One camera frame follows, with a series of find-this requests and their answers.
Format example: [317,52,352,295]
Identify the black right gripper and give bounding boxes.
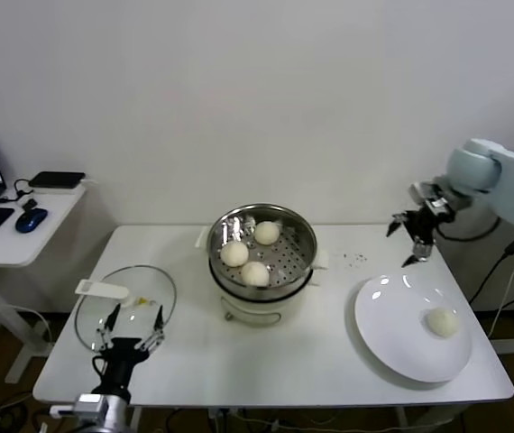
[386,205,457,268]

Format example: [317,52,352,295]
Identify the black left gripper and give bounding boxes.
[92,303,167,394]

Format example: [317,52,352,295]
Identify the white steamed baozi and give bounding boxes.
[241,260,271,289]
[426,307,460,338]
[219,241,251,268]
[254,220,281,246]

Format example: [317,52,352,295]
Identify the stainless steel steamer basket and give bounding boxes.
[195,203,332,300]

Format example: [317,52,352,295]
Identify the dark crumbs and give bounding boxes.
[332,250,369,268]

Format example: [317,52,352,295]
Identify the white round plate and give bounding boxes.
[354,274,473,385]

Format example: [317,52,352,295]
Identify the white electric cooker pot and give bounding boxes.
[209,259,325,329]

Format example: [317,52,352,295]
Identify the white side desk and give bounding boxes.
[0,180,89,384]

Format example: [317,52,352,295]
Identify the blue computer mouse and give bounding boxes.
[15,207,50,234]

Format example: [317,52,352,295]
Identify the black flat device box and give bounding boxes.
[28,170,87,190]

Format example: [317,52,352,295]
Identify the glass lid white handle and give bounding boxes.
[74,264,179,354]

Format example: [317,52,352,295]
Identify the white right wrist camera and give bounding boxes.
[408,180,447,211]

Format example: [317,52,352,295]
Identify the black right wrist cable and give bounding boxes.
[435,216,502,241]

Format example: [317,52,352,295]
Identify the white floor cable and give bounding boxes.
[0,304,55,346]

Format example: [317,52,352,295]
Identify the black desk cable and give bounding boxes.
[0,179,37,202]

